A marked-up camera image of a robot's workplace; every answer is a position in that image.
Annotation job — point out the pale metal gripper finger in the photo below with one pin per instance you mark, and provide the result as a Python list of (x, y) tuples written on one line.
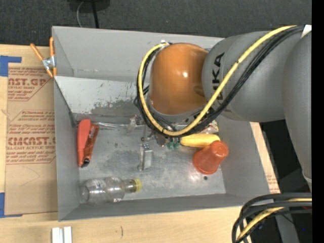
[(133, 126), (146, 159)]

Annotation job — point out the yellow toy banana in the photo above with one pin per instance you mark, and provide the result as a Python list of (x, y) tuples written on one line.
[(200, 140)]

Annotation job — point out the orange foil packet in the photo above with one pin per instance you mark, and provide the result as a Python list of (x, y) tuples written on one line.
[(92, 138)]

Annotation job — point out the clear plastic bottle, yellow cap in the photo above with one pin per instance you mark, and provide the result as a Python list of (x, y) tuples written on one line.
[(106, 190)]

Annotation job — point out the orange plastic cup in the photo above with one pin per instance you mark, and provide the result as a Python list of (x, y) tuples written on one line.
[(210, 158)]

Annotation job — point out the red flat tool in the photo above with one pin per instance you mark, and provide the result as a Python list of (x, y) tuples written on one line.
[(83, 140)]

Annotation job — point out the grey metal bin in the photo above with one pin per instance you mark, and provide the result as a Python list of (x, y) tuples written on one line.
[(114, 54)]

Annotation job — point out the brown cardboard board, red print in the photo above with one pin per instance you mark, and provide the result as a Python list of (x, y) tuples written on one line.
[(27, 125)]

